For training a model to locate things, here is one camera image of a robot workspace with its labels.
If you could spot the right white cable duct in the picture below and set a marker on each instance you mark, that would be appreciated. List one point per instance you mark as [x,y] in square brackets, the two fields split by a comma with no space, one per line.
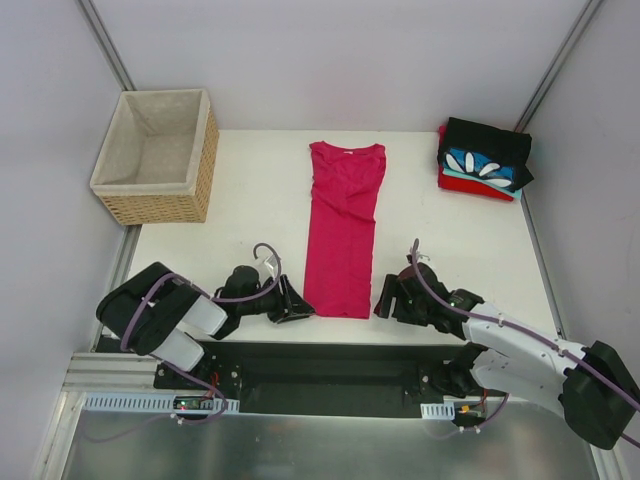
[444,411]

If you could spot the left aluminium corner post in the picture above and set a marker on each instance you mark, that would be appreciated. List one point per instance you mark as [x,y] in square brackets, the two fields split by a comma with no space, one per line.
[96,25]

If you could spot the aluminium corner post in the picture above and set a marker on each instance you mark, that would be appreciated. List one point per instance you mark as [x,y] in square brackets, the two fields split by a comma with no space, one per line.
[577,31]
[96,25]

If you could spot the light teal t-shirt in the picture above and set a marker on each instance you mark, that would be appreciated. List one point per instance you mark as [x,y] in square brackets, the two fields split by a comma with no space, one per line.
[496,184]

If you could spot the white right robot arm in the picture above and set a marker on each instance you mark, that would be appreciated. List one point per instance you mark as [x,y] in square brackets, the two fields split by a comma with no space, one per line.
[589,387]

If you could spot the aluminium frame rail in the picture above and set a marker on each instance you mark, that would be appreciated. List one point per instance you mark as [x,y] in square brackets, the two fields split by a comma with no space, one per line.
[109,372]

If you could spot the black printed t-shirt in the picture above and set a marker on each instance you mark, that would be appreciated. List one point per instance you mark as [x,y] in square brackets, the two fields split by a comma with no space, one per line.
[486,152]

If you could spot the left white cable duct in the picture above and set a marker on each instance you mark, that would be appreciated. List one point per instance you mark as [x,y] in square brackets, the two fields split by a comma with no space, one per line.
[158,403]

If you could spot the white cable duct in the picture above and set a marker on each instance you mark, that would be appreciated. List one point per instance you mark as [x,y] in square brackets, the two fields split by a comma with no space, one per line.
[158,403]
[444,411]

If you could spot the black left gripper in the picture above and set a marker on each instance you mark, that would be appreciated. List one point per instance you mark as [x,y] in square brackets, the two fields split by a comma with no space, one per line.
[282,301]

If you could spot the magenta pink t-shirt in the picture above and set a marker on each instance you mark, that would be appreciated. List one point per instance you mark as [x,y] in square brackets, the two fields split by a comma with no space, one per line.
[344,194]

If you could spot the woven wicker basket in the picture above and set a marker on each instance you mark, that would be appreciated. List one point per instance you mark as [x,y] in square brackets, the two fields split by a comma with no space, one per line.
[157,160]

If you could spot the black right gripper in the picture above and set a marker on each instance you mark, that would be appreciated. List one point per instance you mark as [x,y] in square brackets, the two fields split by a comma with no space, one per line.
[395,297]

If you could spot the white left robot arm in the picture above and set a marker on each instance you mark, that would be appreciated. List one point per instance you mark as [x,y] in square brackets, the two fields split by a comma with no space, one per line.
[146,311]

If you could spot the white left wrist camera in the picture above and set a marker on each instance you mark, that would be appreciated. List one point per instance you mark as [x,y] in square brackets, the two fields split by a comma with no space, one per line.
[267,267]

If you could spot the red t-shirt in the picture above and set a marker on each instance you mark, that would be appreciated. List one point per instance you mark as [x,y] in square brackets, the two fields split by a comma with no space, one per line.
[471,187]

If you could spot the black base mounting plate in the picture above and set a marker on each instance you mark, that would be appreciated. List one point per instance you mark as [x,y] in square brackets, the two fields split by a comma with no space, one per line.
[315,379]

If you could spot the right aluminium corner post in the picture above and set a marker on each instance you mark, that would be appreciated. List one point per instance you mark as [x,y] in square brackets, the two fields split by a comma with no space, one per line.
[577,31]

